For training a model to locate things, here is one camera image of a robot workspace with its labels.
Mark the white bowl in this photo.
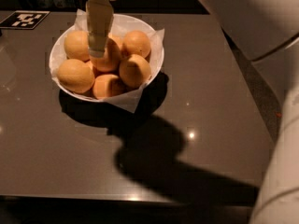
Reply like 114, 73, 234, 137
49, 13, 165, 104

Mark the orange hidden low centre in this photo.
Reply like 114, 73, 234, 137
86, 61, 100, 77

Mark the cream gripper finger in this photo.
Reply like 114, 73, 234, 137
86, 0, 113, 58

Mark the black white marker tag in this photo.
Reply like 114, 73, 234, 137
0, 10, 50, 30

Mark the orange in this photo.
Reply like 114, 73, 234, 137
57, 59, 95, 93
119, 54, 151, 89
122, 30, 151, 58
64, 31, 90, 62
108, 34, 122, 49
90, 38, 121, 73
93, 74, 126, 99

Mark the white paper liner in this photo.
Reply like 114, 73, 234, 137
50, 8, 165, 114

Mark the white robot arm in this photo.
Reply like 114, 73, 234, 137
169, 0, 299, 224

